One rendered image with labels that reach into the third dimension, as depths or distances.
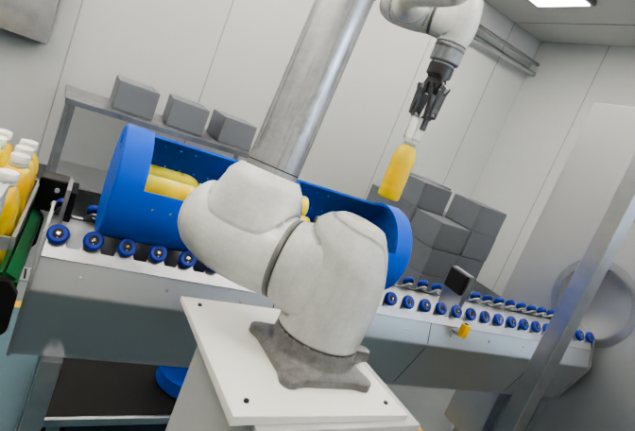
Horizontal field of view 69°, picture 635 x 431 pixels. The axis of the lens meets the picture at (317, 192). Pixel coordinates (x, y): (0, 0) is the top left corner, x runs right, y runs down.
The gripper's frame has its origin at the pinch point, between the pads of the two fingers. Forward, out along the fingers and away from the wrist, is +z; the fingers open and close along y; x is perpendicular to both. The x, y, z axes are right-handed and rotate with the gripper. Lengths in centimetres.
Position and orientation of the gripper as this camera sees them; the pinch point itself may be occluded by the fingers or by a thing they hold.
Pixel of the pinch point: (415, 129)
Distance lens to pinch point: 144.8
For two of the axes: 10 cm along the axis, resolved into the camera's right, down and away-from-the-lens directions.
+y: -3.9, -3.0, 8.7
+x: -8.5, -2.6, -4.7
